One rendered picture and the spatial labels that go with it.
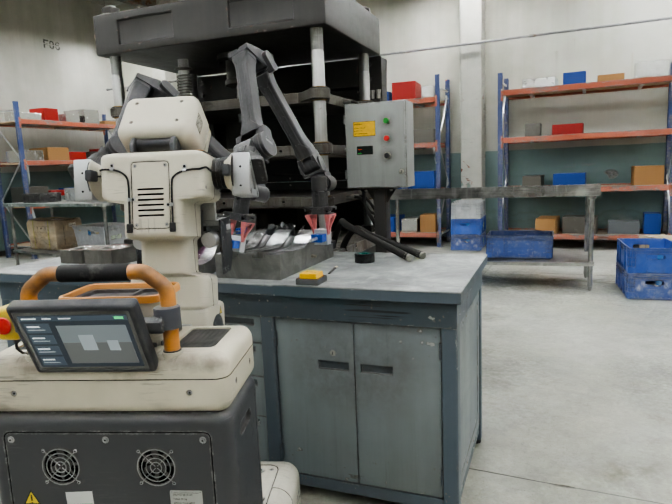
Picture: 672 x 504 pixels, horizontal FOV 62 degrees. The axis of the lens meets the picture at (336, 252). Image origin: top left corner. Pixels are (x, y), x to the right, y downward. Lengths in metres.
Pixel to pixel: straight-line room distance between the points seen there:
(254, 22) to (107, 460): 2.06
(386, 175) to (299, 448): 1.29
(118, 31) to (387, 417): 2.34
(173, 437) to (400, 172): 1.74
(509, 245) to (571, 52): 3.68
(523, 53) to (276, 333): 6.99
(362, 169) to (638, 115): 6.04
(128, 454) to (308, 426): 0.89
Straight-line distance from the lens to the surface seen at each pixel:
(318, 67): 2.66
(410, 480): 2.02
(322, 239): 1.94
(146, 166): 1.52
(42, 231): 8.17
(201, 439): 1.24
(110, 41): 3.29
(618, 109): 8.35
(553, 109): 8.36
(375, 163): 2.67
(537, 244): 5.47
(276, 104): 1.93
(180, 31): 3.02
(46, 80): 10.83
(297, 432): 2.09
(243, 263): 1.99
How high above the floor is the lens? 1.18
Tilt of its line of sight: 9 degrees down
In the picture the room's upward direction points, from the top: 2 degrees counter-clockwise
